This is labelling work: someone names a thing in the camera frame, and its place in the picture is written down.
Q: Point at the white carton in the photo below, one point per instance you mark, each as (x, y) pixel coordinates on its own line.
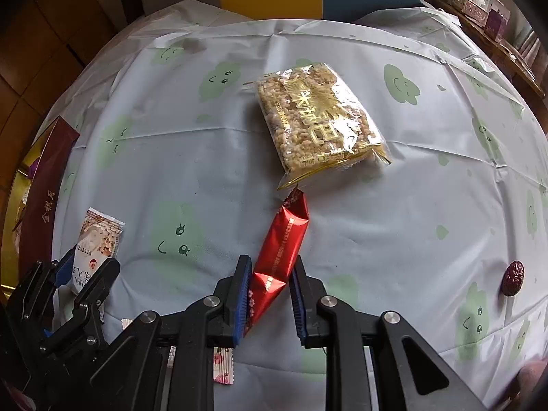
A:
(501, 6)

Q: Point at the wooden cabinet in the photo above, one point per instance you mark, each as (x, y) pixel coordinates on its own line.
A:
(43, 34)

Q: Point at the cloud-print plastic tablecloth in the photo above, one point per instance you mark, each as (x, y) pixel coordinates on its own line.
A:
(385, 222)

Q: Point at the wooden shelf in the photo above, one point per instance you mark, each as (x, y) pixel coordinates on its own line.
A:
(509, 55)

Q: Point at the white beige snack packet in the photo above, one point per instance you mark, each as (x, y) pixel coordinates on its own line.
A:
(100, 235)

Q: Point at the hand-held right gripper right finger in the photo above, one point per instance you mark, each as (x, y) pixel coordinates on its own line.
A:
(298, 308)

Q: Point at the clear puffed rice cracker packet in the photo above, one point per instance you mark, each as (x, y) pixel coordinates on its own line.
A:
(317, 124)

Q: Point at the purple box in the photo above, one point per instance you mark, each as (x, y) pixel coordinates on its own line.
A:
(495, 25)

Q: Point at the red snack packet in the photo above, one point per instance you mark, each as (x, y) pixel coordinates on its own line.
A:
(278, 248)

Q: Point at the pink white striped wrapper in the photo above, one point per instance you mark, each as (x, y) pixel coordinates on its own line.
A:
(222, 366)

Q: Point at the dried red date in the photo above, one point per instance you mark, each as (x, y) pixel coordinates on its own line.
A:
(513, 278)

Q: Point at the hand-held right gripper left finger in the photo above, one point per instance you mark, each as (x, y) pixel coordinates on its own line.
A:
(242, 304)

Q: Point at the pink cloth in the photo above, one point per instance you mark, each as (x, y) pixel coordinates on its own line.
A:
(535, 387)

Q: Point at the pink glitter tissue box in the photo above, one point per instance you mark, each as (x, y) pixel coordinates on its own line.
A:
(477, 7)

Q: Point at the maroon and gold box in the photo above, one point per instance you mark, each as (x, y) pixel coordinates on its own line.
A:
(47, 180)

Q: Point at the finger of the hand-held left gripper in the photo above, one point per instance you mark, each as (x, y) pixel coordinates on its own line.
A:
(64, 267)
(96, 287)

